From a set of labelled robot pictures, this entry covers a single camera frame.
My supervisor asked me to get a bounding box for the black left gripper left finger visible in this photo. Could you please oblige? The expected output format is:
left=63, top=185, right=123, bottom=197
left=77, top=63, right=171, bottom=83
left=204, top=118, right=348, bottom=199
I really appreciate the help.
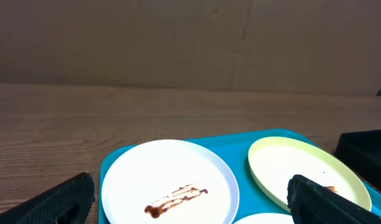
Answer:
left=0, top=172, right=95, bottom=224

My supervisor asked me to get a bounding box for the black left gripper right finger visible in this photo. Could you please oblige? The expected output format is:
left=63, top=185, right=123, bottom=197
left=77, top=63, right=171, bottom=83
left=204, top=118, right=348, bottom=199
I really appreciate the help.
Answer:
left=287, top=175, right=381, bottom=224

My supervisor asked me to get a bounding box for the white plate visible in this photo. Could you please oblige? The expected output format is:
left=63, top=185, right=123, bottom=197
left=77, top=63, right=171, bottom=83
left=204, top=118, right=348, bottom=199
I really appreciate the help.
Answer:
left=100, top=139, right=240, bottom=223
left=234, top=213, right=294, bottom=224

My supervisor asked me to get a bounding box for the yellow-green plate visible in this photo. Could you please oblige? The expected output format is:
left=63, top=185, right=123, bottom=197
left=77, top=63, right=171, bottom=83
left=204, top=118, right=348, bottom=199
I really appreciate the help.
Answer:
left=247, top=136, right=372, bottom=212

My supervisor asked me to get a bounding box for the teal plastic tray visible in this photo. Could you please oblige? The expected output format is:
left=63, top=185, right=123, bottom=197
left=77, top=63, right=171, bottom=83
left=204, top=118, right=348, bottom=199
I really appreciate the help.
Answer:
left=98, top=129, right=381, bottom=224

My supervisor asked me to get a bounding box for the black rectangular tray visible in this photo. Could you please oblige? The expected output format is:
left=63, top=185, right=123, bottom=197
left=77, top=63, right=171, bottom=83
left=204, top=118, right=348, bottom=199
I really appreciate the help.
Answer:
left=334, top=129, right=381, bottom=191

